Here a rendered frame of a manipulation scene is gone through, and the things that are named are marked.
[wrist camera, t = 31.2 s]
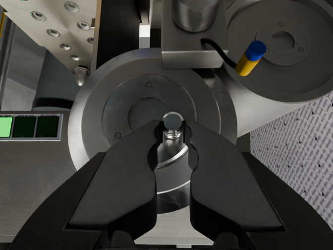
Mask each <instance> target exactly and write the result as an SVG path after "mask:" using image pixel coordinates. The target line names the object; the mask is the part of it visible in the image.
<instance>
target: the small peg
mask: <svg viewBox="0 0 333 250"><path fill-rule="evenodd" d="M183 121H184V120H183V117H182V116H181V115H180V114H179V113H177V112H169V113H167V114H165V115H164V117H163V119H162V127H163V131H164V134H165V136H166V137H167V138H169V139H177V138H178V137H180V135H181V133H182V129H183Z"/></svg>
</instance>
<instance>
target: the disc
mask: <svg viewBox="0 0 333 250"><path fill-rule="evenodd" d="M142 58H162V55H161V48H142V49H136V50H132V51H129V52H126V53H123V54H121V55H118V56H116V57H114V58H112V59H111V60H109V61H107V62H106V63H104V64H103V65H102V66H100V67H99V68H98V69H97V70H95V71H94V72H93V73H92V74H91V75H90V76H89V78H88V79H87V80H86V81H85V83H84V84H83V85H82V87H81V88H80V90H79V92H78V94H77V96H76V98H75V100H74V102H73V105H72V108H71V111H70V116H69V121H68V145H69V150H70V154H71V158H72V161H73V163H74V166H75V168H76V170H77V171H78V170H79V169H80V168H81V167H82V166H83V165H85V164H86V163H87V162H88V161H89V158H88V156H87V154H86V151H85V148H84V145H83V141H82V135H81V121H82V114H83V110H84V107H85V104H86V101H87V99H88V97H89V95H90V93H91V92H92V90H93V88H94V87H95V86H96V84H97V83H98V82H99V81H100V80H101V79H102V78H103V77H104V76H105V75H106V74H107V73H109V72H110V71H111V70H113V69H114V68H116V67H118V66H120V65H122V64H124V63H126V62H129V61H132V60H136V59H142ZM191 69H192V70H193V71H195V72H196V73H197V74H198V75H200V76H201V77H202V78H203V79H204V81H205V82H206V83H207V84H208V86H209V87H210V89H211V90H212V92H213V94H214V96H215V98H216V101H217V103H218V107H219V111H220V117H221V132H220V135H221V136H223V137H224V138H226V139H227V140H229V141H230V142H231V143H233V144H234V145H235V146H236V141H237V117H236V111H235V107H234V104H233V101H232V99H231V96H230V94H229V92H228V90H227V88H226V87H225V85H224V84H223V82H222V81H221V80H220V78H219V77H218V76H217V75H216V74H215V73H214V72H213V71H212V70H211V69H210V68H191ZM187 150H188V148H187V149H186V151H185V152H184V153H183V154H182V155H181V156H180V157H179V158H181V157H182V156H183V155H184V154H185V153H186V152H187ZM179 158H177V159H176V160H175V161H177V160H178V159H179ZM175 161H173V162H171V163H169V164H167V165H170V164H172V163H174V162H175ZM167 165H164V166H160V167H156V168H155V169H157V168H161V167H165V166H167ZM189 195H190V182H189V183H187V184H185V185H184V186H182V187H180V188H177V189H175V190H172V191H169V192H164V193H158V194H157V199H158V207H157V214H164V213H169V212H173V211H177V210H180V209H183V208H185V207H187V206H189Z"/></svg>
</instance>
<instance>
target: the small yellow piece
mask: <svg viewBox="0 0 333 250"><path fill-rule="evenodd" d="M200 41H201V42H202V43H207V44H209V45H211V46H212V47H213V48H214V49H215V50H216V51H217V52H218V54H219V55H220V56H221V58H222V59H223V60H224V61H225V62H226V63H227V64H228V65H229V66H230V67H232V68H233V69H235V71H236V72H237V73H238V74H239V75H241V76H246V75H248V74H249V73H250V72H251V70H252V69H253V68H254V67H255V65H256V64H257V63H258V62H259V60H260V59H261V57H262V55H263V54H264V53H265V52H266V46H265V44H264V43H263V42H261V41H253V42H252V43H251V44H250V45H249V47H248V48H247V49H246V50H245V52H244V53H243V55H242V57H241V58H240V60H239V62H238V63H235V62H233V61H232V60H231V59H230V58H229V57H228V56H227V55H226V54H225V53H224V51H223V50H222V49H221V47H220V46H219V45H218V44H217V43H216V42H215V41H213V40H212V39H209V38H202V39H201V40H200Z"/></svg>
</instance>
